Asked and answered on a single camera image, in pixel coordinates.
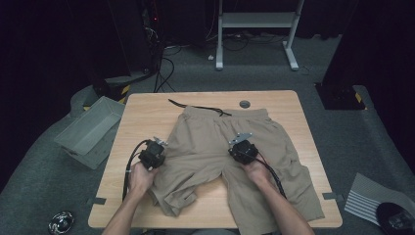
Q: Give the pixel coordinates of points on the person's left hand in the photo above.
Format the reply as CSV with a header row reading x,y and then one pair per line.
x,y
140,179

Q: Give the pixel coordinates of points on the white metal stand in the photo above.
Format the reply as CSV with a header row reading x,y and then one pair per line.
x,y
257,20

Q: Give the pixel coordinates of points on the black equipment rack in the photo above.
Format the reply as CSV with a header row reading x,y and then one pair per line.
x,y
130,39

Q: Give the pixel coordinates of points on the grey round table grommet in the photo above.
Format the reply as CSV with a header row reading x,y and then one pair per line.
x,y
244,104

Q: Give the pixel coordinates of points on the grey striped board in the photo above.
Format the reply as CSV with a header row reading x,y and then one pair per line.
x,y
365,196

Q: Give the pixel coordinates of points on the grey tape strip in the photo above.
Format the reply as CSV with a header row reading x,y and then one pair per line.
x,y
99,201
331,196

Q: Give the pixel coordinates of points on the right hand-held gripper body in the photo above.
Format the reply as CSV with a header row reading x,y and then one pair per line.
x,y
244,151

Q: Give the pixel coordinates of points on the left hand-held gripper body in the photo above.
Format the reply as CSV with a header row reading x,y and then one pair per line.
x,y
152,155

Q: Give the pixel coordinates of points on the black round object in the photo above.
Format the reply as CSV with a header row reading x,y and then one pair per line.
x,y
394,217

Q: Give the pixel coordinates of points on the grey plastic bin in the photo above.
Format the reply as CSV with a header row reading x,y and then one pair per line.
x,y
88,132

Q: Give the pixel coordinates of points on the khaki shorts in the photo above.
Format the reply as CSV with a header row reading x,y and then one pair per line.
x,y
202,150

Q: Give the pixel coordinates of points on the person's right hand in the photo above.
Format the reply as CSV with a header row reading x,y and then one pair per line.
x,y
257,171

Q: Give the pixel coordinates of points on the black stand base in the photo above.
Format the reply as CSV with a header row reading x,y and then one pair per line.
x,y
339,96

